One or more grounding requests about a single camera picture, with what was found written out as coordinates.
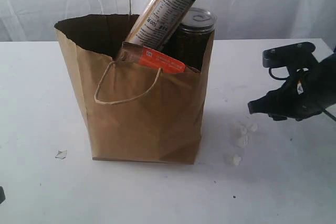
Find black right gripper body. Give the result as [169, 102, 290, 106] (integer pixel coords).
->
[267, 53, 335, 121]

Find pull-tab can dark grains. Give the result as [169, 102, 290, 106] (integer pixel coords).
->
[163, 7, 216, 71]

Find long noodle package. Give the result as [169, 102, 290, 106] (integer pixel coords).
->
[125, 0, 196, 51]

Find brown pouch with orange band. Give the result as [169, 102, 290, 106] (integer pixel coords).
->
[115, 41, 200, 73]

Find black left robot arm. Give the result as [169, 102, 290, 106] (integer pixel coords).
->
[0, 186, 6, 204]

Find brown paper bag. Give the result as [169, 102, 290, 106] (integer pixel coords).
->
[54, 13, 214, 164]

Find small torn plastic scrap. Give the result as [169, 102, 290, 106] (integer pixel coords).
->
[55, 150, 67, 159]

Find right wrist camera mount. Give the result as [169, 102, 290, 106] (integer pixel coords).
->
[262, 41, 318, 81]

